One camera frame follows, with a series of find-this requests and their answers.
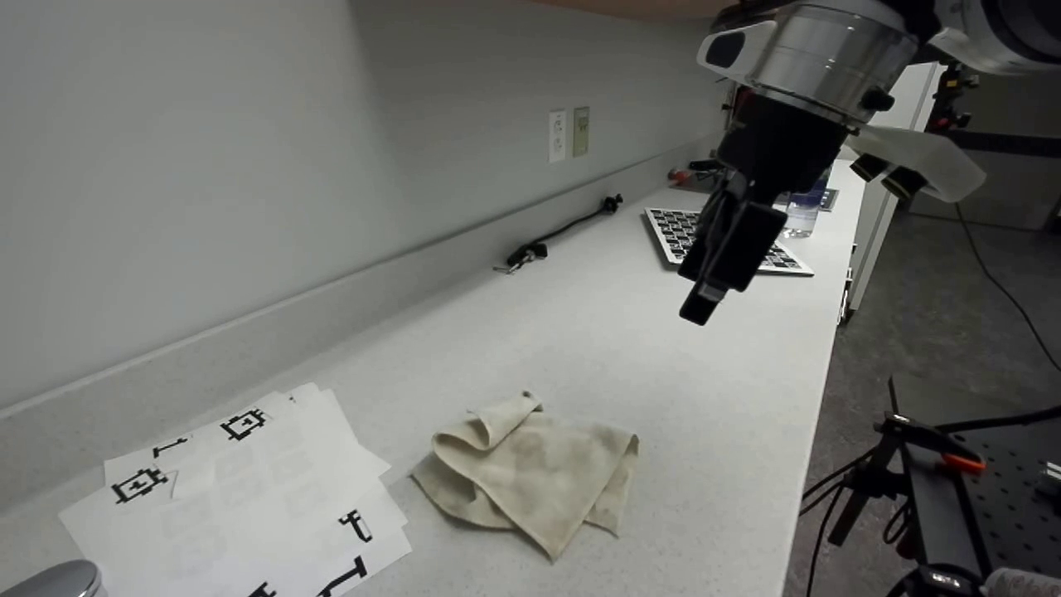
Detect black tripod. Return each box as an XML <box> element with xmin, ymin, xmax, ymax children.
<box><xmin>800</xmin><ymin>376</ymin><xmax>992</xmax><ymax>551</ymax></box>

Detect white keyboard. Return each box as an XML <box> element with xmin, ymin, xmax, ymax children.
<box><xmin>639</xmin><ymin>201</ymin><xmax>817</xmax><ymax>279</ymax></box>

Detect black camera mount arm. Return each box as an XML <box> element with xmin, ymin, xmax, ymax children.
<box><xmin>924</xmin><ymin>64</ymin><xmax>1061</xmax><ymax>230</ymax></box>

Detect beige cloth towel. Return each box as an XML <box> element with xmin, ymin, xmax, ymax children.
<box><xmin>408</xmin><ymin>391</ymin><xmax>642</xmax><ymax>563</ymax></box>

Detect white side cabinet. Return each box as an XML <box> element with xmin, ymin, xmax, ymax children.
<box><xmin>845</xmin><ymin>59</ymin><xmax>949</xmax><ymax>320</ymax></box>

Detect black tool with cord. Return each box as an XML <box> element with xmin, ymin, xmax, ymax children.
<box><xmin>499</xmin><ymin>194</ymin><xmax>628</xmax><ymax>276</ymax></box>

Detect black round base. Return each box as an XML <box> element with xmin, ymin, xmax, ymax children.
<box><xmin>888</xmin><ymin>561</ymin><xmax>989</xmax><ymax>597</ymax></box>

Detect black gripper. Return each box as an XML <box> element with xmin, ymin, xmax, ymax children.
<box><xmin>676</xmin><ymin>89</ymin><xmax>855</xmax><ymax>330</ymax></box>

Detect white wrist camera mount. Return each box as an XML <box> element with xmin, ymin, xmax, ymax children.
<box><xmin>849</xmin><ymin>124</ymin><xmax>989</xmax><ymax>206</ymax></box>

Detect white wall outlet plate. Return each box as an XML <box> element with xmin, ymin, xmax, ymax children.
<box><xmin>547</xmin><ymin>109</ymin><xmax>571</xmax><ymax>167</ymax></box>

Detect clear water bottle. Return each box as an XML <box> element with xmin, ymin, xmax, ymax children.
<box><xmin>786</xmin><ymin>182</ymin><xmax>834</xmax><ymax>242</ymax></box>

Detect red black tool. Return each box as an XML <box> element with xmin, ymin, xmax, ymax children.
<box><xmin>666</xmin><ymin>158</ymin><xmax>734</xmax><ymax>194</ymax></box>

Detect greenish wall outlet plate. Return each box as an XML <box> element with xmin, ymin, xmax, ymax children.
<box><xmin>571</xmin><ymin>103</ymin><xmax>593</xmax><ymax>158</ymax></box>

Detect grey countertop backsplash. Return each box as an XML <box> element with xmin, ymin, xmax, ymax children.
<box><xmin>0</xmin><ymin>143</ymin><xmax>734</xmax><ymax>512</ymax></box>

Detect grey rounded object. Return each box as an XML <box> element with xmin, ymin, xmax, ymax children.
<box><xmin>979</xmin><ymin>563</ymin><xmax>1061</xmax><ymax>597</ymax></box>

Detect white printed marker paper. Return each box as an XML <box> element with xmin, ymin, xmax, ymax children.
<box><xmin>56</xmin><ymin>378</ymin><xmax>414</xmax><ymax>597</ymax></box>

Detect black perforated breadboard plate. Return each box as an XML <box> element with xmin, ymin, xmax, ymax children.
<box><xmin>898</xmin><ymin>426</ymin><xmax>1061</xmax><ymax>578</ymax></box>

